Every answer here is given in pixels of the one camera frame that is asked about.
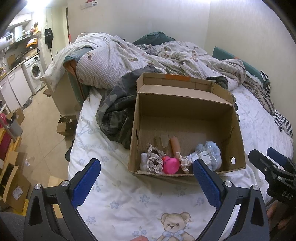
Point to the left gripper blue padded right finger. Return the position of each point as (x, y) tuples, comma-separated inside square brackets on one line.
[(210, 182)]

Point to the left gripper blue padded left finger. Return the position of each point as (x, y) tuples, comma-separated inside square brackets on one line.
[(83, 181)]

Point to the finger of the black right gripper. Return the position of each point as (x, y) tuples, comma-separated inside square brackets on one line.
[(264, 165)]

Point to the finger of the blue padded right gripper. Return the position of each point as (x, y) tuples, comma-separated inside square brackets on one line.
[(282, 160)]

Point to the light blue fluffy scrunchie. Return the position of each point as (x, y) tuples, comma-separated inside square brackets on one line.
[(216, 164)]

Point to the clear plastic bag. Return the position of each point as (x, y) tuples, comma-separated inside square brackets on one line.
[(203, 152)]

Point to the cream scrunchie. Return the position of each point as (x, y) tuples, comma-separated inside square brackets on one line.
[(184, 162)]

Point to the pink round plastic toy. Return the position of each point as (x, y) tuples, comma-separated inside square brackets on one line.
[(170, 165)]

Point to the brown cylindrical tube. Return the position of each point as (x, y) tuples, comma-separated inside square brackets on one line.
[(176, 148)]

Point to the white fluffy sock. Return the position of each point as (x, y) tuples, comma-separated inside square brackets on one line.
[(143, 162)]

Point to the beige lace scrunchie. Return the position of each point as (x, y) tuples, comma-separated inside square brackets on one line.
[(154, 161)]

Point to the person's right hand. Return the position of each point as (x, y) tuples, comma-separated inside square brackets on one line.
[(280, 216)]

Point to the white floral bed sheet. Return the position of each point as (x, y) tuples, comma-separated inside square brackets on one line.
[(122, 206)]

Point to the small cardboard box on floor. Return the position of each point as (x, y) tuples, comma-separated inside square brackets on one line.
[(66, 126)]

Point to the flat cardboard boxes stack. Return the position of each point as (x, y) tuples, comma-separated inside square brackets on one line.
[(14, 185)]

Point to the black white patterned blanket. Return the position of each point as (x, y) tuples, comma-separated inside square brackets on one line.
[(262, 94)]

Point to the camouflage grey blanket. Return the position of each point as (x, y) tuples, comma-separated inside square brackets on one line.
[(116, 109)]

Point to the open cardboard box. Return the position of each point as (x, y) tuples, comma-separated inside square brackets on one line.
[(190, 109)]

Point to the white kitchen cabinet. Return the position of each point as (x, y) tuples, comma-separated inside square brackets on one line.
[(15, 89)]

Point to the white washing machine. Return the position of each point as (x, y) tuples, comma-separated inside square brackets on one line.
[(33, 72)]

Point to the checkered teddy print duvet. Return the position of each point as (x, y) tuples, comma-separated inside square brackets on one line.
[(111, 57)]

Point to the dark green pillow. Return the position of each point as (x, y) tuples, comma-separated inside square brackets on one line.
[(154, 38)]

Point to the teal pillow by wall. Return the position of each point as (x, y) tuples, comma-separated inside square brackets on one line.
[(221, 54)]

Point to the black bag hanging on wall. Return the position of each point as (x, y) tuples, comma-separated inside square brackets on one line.
[(48, 37)]

